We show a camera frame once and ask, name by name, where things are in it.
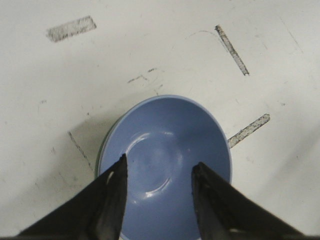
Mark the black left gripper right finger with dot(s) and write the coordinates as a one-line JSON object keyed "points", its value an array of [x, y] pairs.
{"points": [[223, 213]]}

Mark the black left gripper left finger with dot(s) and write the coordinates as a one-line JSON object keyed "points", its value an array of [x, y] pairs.
{"points": [[95, 213]]}

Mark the blue plastic bowl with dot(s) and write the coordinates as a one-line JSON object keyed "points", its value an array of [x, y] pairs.
{"points": [[163, 138]]}

